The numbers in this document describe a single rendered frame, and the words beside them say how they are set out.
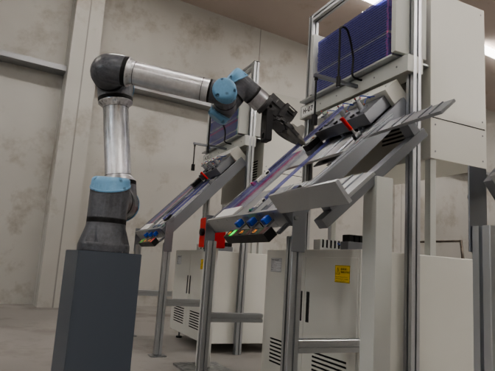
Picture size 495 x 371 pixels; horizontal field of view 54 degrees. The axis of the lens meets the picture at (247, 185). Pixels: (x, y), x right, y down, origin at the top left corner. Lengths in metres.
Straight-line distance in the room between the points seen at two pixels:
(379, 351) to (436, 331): 0.61
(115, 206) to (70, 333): 0.37
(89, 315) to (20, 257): 4.21
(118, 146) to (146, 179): 4.31
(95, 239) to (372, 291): 0.79
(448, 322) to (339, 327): 0.44
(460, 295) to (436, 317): 0.15
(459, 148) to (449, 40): 0.46
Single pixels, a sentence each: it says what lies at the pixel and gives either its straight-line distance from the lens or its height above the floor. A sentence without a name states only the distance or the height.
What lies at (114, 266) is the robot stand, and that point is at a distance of 1.44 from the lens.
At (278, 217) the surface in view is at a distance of 1.64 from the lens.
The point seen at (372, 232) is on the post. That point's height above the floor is 0.65.
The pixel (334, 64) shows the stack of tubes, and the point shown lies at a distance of 2.36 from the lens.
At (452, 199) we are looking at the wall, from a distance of 9.51.
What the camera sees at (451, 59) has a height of 1.44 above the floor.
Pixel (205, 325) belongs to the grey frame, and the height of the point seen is 0.26.
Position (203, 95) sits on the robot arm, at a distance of 1.55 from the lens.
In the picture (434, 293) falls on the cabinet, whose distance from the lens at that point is 1.99.
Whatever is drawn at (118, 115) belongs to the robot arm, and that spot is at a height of 1.00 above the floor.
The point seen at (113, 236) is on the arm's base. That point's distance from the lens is 1.46.
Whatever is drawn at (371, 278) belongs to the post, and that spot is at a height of 0.52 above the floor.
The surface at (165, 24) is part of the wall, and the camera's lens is 6.60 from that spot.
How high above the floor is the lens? 0.54
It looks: 9 degrees up
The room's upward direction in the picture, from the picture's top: 4 degrees clockwise
